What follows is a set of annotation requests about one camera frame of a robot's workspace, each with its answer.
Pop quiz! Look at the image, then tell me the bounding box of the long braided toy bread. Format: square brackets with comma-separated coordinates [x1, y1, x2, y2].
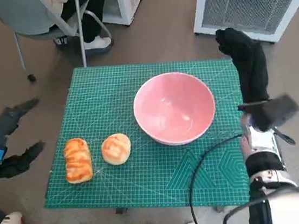
[61, 137, 95, 185]

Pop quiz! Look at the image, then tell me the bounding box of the black right arm cable loop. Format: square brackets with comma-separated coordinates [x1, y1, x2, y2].
[219, 185, 299, 224]

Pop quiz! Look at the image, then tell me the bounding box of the round toy bread bun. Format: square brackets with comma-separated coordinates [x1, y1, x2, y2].
[99, 131, 134, 168]

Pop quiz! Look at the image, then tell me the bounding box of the grey chair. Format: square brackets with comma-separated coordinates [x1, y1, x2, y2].
[0, 0, 119, 86]

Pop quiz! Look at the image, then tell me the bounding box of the short black camera cable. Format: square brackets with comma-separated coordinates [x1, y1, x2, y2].
[272, 124, 296, 148]

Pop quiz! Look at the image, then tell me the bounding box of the pink bowl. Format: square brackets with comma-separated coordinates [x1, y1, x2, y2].
[129, 67, 220, 151]

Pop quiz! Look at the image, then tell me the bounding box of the long black cable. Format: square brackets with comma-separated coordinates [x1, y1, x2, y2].
[181, 132, 255, 224]

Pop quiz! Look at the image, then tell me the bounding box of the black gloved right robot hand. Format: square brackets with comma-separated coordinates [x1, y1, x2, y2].
[214, 23, 273, 108]

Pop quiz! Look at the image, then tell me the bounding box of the green cutting mat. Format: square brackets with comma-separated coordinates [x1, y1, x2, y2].
[28, 47, 259, 224]

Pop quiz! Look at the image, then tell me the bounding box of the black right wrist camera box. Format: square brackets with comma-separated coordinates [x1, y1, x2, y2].
[248, 93, 299, 134]

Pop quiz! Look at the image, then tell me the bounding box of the large white mesh cabinet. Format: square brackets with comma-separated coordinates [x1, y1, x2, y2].
[189, 0, 299, 53]

